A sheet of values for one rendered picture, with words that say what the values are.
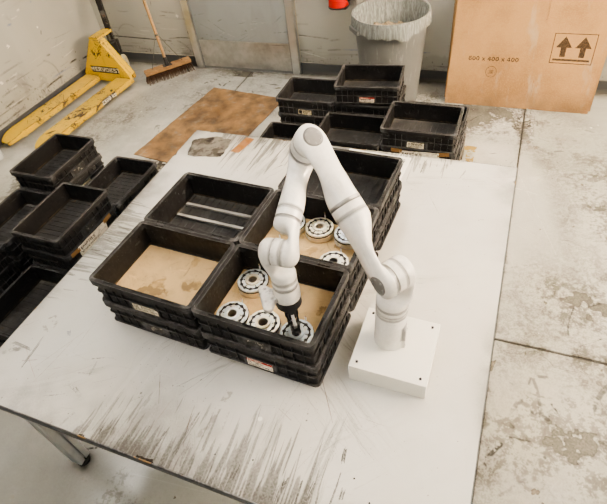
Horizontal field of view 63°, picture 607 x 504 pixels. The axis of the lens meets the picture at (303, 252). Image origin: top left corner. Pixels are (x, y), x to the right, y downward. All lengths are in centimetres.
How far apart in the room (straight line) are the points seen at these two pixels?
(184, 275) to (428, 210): 99
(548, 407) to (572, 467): 25
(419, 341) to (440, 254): 45
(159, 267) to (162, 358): 32
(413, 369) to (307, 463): 40
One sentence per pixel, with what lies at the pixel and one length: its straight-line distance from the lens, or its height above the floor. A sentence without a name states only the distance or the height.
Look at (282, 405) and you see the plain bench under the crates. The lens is 154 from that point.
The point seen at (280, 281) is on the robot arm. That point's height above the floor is 109.
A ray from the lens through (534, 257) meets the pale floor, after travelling 295.
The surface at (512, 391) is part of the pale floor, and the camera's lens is 242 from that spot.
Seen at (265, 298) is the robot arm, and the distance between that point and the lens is 136.
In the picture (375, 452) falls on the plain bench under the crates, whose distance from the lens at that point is 146.
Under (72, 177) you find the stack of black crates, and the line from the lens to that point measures 314.
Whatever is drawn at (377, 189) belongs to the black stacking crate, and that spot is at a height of 83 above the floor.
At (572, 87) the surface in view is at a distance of 416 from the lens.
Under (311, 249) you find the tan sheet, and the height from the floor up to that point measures 83.
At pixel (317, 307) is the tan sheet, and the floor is 83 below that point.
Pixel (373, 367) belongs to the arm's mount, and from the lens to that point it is 150.
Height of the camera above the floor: 205
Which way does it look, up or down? 45 degrees down
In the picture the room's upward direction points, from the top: 9 degrees counter-clockwise
